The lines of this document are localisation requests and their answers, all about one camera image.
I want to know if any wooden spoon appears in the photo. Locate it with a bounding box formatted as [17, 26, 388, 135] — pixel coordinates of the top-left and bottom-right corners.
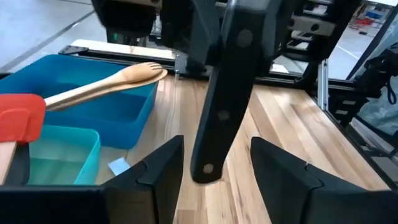
[46, 68, 169, 112]

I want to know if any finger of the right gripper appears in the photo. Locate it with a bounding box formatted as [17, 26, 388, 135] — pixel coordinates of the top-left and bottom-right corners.
[264, 0, 299, 60]
[161, 0, 229, 68]

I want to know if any green plastic bin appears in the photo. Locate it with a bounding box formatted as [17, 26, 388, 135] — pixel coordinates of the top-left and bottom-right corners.
[26, 124, 102, 187]

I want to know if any red silicone spatula wooden handle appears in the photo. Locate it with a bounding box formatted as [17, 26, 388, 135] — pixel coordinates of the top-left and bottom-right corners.
[0, 93, 47, 186]

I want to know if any black knife handle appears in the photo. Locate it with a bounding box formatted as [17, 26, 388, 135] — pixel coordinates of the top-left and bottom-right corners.
[190, 0, 275, 185]

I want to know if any black-handled white-blade knife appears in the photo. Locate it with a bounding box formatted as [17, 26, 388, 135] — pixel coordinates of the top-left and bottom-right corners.
[108, 157, 131, 177]

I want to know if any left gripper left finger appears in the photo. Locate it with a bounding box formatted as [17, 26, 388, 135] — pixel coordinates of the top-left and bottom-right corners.
[101, 135, 184, 224]

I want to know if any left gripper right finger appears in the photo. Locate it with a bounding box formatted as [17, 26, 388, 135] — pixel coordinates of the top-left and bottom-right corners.
[250, 136, 398, 224]

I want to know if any blue plastic bin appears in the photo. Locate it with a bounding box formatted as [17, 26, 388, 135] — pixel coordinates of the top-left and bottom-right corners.
[0, 54, 159, 150]

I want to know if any wooden spork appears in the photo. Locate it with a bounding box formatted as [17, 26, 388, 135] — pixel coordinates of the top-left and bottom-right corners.
[43, 61, 164, 108]

